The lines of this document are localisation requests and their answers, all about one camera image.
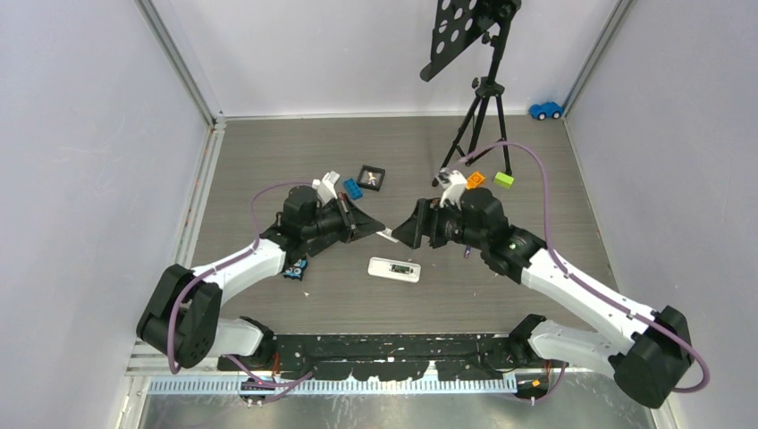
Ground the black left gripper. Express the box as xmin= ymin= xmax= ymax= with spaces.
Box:
xmin=302 ymin=192 xmax=384 ymax=244

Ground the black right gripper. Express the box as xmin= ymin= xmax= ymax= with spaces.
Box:
xmin=392 ymin=196 xmax=486 ymax=250

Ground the white remote control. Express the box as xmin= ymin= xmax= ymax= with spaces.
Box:
xmin=367 ymin=257 xmax=421 ymax=283

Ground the white battery cover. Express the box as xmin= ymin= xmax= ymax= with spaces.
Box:
xmin=376 ymin=229 xmax=399 ymax=243

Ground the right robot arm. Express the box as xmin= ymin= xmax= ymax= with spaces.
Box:
xmin=392 ymin=189 xmax=695 ymax=408

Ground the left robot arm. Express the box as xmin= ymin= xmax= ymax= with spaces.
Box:
xmin=136 ymin=181 xmax=385 ymax=374

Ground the blue toy brick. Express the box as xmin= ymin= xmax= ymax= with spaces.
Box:
xmin=342 ymin=178 xmax=364 ymax=200

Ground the blue robot face toy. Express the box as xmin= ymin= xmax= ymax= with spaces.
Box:
xmin=282 ymin=258 xmax=308 ymax=281

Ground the orange toy brick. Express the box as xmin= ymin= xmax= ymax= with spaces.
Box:
xmin=466 ymin=171 xmax=486 ymax=189

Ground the green toy brick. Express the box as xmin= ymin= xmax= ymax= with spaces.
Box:
xmin=493 ymin=172 xmax=515 ymax=189

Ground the blue toy car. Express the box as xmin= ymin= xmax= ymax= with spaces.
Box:
xmin=528 ymin=101 xmax=563 ymax=121

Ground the black tripod stand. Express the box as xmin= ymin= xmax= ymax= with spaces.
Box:
xmin=419 ymin=0 xmax=523 ymax=169

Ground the black square frame box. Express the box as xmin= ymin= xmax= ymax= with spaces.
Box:
xmin=357 ymin=164 xmax=385 ymax=191

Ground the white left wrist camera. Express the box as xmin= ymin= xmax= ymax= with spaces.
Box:
xmin=311 ymin=171 xmax=341 ymax=205

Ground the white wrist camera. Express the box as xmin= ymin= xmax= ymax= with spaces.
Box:
xmin=311 ymin=171 xmax=341 ymax=205
xmin=435 ymin=168 xmax=467 ymax=209

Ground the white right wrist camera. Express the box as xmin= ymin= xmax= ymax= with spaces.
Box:
xmin=435 ymin=168 xmax=467 ymax=209

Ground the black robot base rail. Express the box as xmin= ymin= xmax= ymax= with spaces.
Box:
xmin=217 ymin=328 xmax=563 ymax=382

